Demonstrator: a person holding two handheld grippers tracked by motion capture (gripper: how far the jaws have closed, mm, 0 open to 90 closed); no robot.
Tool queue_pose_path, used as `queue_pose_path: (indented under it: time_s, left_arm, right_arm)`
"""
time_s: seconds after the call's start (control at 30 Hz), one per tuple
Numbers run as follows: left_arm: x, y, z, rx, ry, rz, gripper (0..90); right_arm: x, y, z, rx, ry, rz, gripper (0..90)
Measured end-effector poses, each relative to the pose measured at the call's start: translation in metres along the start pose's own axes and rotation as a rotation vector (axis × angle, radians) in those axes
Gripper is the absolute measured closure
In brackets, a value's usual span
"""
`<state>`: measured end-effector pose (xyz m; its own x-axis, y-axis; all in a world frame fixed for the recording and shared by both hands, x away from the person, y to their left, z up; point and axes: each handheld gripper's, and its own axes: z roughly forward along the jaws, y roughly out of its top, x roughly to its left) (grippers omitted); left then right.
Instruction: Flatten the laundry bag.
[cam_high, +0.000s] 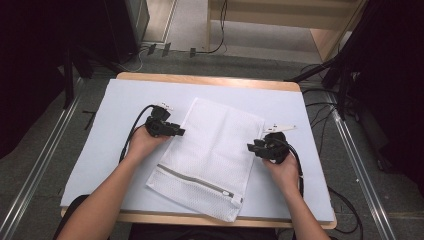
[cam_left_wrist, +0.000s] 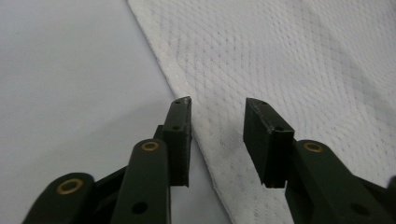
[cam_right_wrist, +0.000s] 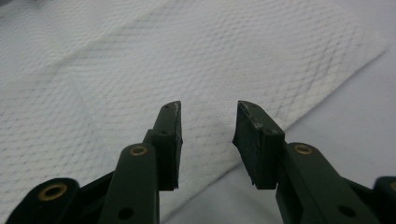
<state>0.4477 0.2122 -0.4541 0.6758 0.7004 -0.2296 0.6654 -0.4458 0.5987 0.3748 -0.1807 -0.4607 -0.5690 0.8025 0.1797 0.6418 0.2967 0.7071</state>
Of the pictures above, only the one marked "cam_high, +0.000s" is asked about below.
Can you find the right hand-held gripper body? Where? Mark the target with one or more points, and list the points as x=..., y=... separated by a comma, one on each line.
x=276, y=146

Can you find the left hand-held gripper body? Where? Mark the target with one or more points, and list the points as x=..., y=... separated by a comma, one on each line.
x=159, y=121

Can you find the white mesh laundry bag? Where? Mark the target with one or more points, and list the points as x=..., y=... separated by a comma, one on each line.
x=210, y=156

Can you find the person's left hand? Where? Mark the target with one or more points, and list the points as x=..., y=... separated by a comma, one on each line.
x=145, y=143

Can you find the person's right hand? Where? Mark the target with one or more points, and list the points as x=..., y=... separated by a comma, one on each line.
x=283, y=173

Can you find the light blue table mat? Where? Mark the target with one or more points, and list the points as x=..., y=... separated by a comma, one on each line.
x=110, y=110

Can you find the wooden table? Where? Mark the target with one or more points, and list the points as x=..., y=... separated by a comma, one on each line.
x=216, y=80

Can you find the black tripod stand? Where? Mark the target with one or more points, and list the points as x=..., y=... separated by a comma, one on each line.
x=336, y=80

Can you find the black metal stand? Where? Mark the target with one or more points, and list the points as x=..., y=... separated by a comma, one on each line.
x=69, y=80

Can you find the dark cabinet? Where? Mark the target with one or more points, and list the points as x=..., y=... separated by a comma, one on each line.
x=128, y=26

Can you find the person's dark clothing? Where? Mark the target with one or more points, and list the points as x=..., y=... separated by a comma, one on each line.
x=200, y=233

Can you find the light wooden shelf unit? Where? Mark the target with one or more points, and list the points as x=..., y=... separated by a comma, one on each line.
x=266, y=15

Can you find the metal floor rail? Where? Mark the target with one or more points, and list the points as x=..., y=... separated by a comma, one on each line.
x=36, y=173
x=361, y=173

